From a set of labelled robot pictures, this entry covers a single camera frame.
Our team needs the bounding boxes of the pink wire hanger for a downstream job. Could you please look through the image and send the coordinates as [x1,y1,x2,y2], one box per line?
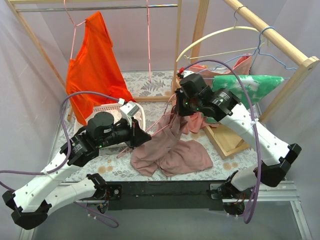
[116,93,177,159]

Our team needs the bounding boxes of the dusty pink t shirt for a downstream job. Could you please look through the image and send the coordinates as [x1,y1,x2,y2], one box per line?
[130,114,213,177]

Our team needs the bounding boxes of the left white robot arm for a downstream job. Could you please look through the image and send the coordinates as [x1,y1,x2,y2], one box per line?
[2,111,152,230]

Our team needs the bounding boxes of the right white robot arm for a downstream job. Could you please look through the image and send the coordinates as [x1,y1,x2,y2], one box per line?
[175,71,302,199]

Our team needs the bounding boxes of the salmon pink shirt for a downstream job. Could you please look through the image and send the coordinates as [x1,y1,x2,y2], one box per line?
[182,54,252,135]

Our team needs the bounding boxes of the cream plastic hanger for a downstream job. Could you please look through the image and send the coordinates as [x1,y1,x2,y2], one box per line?
[175,5,270,63]

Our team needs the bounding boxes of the orange t shirt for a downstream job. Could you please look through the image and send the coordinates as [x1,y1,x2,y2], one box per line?
[65,11,137,126]

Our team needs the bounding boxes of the green tie dye shirt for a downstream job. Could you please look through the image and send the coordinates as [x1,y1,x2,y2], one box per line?
[211,75,285,110]

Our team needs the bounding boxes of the pink hanger seen edge on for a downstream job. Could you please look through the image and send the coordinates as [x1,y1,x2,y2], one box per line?
[146,0,152,83]

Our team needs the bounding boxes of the pink hanger holding orange shirt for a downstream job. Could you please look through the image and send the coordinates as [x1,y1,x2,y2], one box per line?
[63,0,86,59]

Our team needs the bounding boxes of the white plastic laundry basket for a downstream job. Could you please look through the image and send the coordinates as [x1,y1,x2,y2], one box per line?
[73,103,146,148]

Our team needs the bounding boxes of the pale pink cloth in basket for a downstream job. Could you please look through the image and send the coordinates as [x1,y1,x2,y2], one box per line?
[104,109,144,126]

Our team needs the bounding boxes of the floral table mat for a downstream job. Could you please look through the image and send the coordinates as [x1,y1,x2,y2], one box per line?
[66,70,257,182]

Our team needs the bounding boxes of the black base bar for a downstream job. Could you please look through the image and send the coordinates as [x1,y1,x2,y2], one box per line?
[101,180,239,211]

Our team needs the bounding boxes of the right wooden clothes rack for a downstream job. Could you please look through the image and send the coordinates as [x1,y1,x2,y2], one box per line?
[174,0,320,161]

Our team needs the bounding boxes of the wooden clothes rack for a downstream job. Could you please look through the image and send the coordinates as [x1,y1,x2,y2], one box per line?
[174,0,320,161]
[4,0,183,120]

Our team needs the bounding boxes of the left wooden clothes rack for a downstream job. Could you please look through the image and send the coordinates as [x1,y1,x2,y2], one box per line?
[4,0,183,120]

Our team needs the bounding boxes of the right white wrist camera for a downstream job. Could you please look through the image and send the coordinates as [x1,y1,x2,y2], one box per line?
[176,67,194,79]

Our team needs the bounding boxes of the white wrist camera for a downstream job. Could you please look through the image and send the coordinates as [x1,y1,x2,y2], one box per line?
[119,101,140,127]
[176,67,194,79]

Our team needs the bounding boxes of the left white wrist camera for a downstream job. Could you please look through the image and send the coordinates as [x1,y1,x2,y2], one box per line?
[119,101,140,127]

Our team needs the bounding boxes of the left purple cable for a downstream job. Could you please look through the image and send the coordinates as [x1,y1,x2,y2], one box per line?
[0,91,120,228]

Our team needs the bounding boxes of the blue wire hanger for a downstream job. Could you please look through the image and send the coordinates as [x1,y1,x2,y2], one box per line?
[196,26,297,74]

